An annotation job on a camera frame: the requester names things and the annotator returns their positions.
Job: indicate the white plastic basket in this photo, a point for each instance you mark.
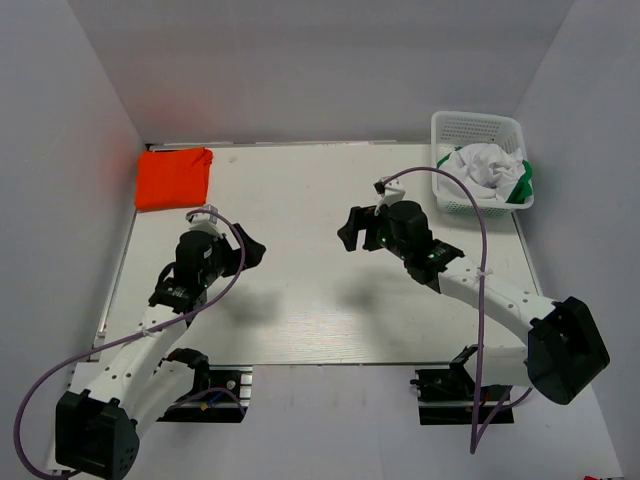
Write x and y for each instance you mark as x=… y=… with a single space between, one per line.
x=487 y=155

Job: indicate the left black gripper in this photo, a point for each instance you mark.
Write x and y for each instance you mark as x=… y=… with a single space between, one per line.
x=235 y=251

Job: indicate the green t shirt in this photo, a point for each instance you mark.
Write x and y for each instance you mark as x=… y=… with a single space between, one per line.
x=522 y=187

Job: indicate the folded orange t shirt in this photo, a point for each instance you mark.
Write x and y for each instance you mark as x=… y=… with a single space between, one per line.
x=171 y=180

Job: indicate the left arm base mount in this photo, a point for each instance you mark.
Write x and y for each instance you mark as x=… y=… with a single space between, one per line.
x=220 y=395

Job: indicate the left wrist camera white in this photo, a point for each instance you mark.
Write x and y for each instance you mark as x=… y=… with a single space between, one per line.
x=204 y=220

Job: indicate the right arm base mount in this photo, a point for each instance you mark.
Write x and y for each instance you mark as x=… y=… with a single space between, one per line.
x=446 y=400

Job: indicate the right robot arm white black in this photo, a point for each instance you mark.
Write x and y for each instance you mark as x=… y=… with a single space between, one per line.
x=562 y=350

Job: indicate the white t shirt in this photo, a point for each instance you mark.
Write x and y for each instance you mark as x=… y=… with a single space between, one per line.
x=487 y=167

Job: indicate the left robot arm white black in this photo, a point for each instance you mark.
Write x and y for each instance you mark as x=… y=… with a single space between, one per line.
x=98 y=430

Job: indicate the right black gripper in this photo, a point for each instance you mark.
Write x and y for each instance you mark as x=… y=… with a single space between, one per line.
x=367 y=232

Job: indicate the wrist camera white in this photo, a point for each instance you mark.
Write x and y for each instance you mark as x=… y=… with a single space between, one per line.
x=204 y=220
x=390 y=192

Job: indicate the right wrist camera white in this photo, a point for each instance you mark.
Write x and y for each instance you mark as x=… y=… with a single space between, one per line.
x=390 y=192

